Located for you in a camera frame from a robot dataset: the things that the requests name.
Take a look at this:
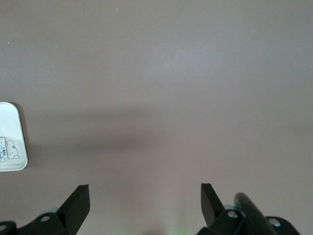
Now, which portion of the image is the beige rectangular tray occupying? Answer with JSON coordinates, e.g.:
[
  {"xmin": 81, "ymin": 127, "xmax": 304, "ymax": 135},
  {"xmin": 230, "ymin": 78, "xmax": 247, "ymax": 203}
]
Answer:
[{"xmin": 0, "ymin": 101, "xmax": 29, "ymax": 172}]

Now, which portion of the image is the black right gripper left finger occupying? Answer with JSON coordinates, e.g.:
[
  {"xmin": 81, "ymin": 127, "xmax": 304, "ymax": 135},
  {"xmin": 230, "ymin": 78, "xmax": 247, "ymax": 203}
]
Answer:
[{"xmin": 16, "ymin": 184, "xmax": 91, "ymax": 235}]

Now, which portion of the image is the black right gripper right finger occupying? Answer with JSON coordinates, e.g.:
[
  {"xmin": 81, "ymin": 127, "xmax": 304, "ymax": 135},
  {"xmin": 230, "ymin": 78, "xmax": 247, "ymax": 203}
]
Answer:
[{"xmin": 197, "ymin": 183, "xmax": 301, "ymax": 235}]

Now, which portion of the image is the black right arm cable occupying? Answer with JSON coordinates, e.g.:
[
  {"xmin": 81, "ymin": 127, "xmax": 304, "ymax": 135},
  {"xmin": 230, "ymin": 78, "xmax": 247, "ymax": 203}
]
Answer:
[{"xmin": 233, "ymin": 192, "xmax": 277, "ymax": 235}]

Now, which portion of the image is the blue white milk carton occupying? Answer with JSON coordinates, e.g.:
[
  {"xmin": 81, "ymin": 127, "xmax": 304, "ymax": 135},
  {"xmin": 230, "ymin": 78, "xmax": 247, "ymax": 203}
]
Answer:
[{"xmin": 0, "ymin": 136, "xmax": 7, "ymax": 164}]

